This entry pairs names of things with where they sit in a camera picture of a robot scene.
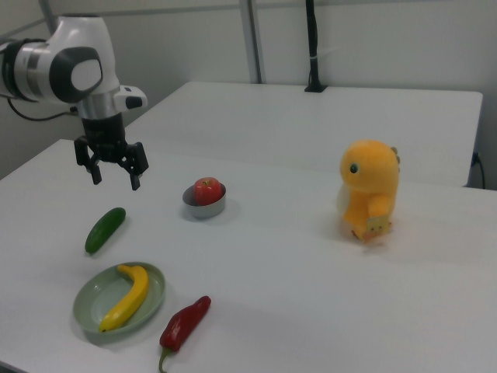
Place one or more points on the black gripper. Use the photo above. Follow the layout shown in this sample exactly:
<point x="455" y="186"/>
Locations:
<point x="105" y="136"/>

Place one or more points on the orange plush toy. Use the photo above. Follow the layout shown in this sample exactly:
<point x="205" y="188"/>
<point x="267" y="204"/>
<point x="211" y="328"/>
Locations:
<point x="369" y="175"/>

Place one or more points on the pale green plate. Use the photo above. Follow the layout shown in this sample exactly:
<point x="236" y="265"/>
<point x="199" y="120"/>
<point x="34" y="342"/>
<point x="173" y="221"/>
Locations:
<point x="87" y="307"/>

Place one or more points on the small metal bowl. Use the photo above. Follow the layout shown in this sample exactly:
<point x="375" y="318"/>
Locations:
<point x="206" y="212"/>

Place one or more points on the green cucumber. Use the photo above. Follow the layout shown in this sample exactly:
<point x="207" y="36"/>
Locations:
<point x="105" y="230"/>

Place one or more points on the black camera stand pole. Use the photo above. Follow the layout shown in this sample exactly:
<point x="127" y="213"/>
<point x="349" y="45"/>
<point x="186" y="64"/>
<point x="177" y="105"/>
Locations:
<point x="311" y="39"/>

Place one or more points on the yellow banana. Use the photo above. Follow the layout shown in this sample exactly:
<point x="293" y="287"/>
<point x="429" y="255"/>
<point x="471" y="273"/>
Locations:
<point x="132" y="299"/>

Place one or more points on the grey partition post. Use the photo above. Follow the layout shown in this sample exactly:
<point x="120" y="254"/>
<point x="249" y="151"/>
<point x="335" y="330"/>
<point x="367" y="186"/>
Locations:
<point x="253" y="39"/>

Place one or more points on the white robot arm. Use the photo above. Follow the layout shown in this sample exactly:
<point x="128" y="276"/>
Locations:
<point x="83" y="46"/>

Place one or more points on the red chili pepper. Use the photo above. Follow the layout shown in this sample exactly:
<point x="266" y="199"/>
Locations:
<point x="182" y="324"/>

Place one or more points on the red apple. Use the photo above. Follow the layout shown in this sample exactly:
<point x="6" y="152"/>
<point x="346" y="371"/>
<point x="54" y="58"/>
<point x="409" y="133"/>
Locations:
<point x="207" y="190"/>

